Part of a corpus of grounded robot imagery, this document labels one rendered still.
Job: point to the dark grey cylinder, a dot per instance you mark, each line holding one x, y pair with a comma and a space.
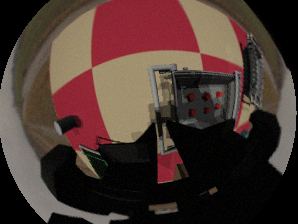
65, 125

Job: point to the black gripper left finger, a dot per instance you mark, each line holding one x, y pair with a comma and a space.
143, 150

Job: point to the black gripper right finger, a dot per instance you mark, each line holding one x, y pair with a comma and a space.
193, 143

